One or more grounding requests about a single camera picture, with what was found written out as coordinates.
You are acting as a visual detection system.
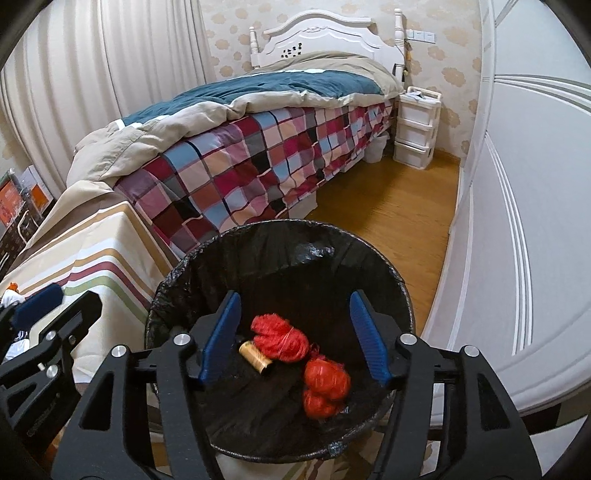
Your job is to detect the bed with plaid sheet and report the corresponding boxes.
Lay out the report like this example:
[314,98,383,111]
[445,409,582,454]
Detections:
[67,51,404,195]

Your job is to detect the white wooden bed frame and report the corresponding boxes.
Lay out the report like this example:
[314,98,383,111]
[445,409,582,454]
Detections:
[249,8,407,75]

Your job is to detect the orange print cardboard box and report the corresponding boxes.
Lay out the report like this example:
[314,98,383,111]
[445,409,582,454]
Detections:
[0,178,24,227]

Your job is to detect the striped tablecloth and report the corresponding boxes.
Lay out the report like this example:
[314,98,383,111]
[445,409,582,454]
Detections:
[0,181,259,480]

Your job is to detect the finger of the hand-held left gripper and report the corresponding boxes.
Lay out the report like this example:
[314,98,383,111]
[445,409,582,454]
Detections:
[11,283,64,326]
[34,292,103,365]

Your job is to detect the beige striped curtain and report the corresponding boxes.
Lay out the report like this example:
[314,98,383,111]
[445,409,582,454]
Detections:
[0,0,218,195]

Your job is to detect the dark patterned storage box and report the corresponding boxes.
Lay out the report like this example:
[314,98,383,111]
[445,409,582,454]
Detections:
[0,217,38,278]

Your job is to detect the plaid bedsheet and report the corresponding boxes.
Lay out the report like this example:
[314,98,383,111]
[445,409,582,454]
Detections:
[113,97,400,259]

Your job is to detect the white wardrobe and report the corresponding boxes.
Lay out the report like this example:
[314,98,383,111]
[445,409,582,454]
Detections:
[418,0,591,416]

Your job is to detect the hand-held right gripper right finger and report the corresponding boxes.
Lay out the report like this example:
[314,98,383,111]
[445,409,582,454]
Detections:
[348,290,543,480]

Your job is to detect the gold thread spool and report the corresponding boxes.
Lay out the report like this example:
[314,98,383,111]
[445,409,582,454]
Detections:
[239,340,274,374]

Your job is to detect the red mesh net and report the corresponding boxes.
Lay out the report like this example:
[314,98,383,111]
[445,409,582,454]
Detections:
[250,314,310,363]

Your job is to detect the black lined trash bin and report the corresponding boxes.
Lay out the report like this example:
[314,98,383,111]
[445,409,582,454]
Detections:
[144,220,415,462]

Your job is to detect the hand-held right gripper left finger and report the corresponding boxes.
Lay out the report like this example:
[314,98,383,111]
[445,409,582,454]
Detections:
[51,291,242,480]

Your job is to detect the small white bin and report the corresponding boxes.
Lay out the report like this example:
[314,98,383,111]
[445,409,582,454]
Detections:
[364,134,389,163]

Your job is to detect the white cardboard box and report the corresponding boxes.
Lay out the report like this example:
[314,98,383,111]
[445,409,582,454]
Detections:
[18,165,54,217]

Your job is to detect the white plastic drawer unit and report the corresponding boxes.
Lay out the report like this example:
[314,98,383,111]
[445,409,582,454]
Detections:
[392,86,443,171]

